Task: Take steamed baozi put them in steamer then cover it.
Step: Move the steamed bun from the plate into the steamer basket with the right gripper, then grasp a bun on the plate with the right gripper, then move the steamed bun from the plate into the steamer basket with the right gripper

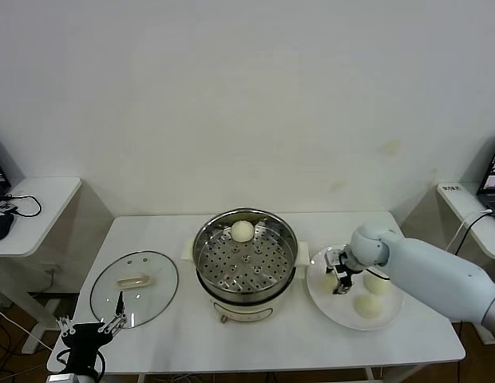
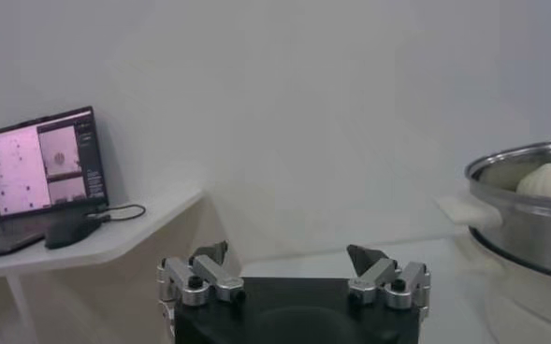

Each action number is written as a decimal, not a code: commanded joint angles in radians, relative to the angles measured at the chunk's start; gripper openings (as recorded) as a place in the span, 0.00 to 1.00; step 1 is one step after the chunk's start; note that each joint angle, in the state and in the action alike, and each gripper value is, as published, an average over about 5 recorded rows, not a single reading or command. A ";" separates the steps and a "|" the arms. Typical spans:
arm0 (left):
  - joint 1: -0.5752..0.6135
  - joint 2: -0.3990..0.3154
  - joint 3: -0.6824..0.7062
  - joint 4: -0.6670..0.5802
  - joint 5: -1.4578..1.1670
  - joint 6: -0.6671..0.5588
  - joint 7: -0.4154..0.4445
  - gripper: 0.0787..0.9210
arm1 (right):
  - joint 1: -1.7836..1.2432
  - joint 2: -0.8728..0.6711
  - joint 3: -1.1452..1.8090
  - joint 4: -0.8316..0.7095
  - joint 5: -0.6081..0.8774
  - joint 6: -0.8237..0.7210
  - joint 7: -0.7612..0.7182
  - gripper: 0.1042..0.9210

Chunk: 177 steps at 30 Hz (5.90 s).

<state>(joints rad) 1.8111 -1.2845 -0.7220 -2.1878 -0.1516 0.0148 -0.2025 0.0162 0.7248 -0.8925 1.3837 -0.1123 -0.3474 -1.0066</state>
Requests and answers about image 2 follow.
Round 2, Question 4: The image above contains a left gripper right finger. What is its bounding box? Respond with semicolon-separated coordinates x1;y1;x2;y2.
345;243;432;311

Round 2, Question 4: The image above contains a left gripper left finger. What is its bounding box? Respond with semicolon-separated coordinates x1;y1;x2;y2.
156;239;247;308

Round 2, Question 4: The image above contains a white steamed baozi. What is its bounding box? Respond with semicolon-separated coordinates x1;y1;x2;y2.
515;162;551;201

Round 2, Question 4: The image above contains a perforated steel steamer basket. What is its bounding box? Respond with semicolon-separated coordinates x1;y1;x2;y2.
463;136;551;282

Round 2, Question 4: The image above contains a white side table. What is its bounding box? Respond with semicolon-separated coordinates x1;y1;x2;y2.
0;186;207;344

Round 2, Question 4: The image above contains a black computer mouse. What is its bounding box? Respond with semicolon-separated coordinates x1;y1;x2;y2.
43;214;104;251

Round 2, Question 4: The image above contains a black open laptop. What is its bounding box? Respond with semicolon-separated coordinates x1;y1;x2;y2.
0;106;110;261

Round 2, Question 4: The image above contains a thin black looped cable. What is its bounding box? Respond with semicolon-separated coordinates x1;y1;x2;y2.
97;203;147;222

